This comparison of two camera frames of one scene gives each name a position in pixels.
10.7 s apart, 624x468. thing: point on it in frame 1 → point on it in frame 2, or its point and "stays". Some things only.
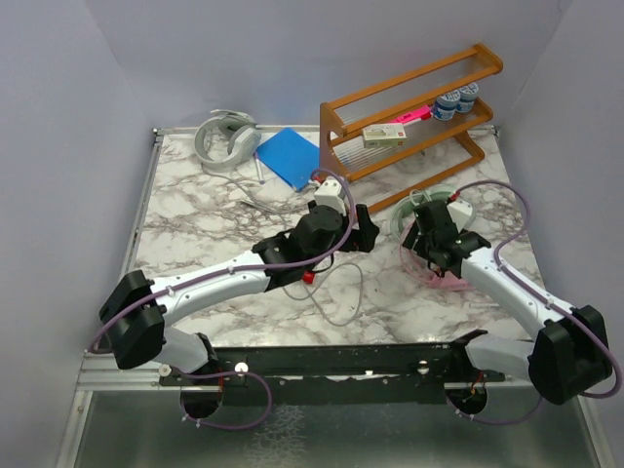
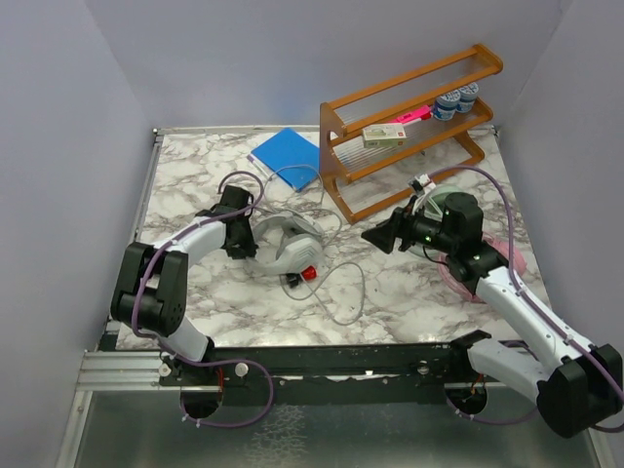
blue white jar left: x=445 y=105 stays
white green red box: x=378 y=136 stays
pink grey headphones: x=446 y=282 → x=462 y=289
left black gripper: x=363 y=239 → x=249 y=249
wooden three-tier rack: x=404 y=133 stays
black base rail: x=338 y=374 stays
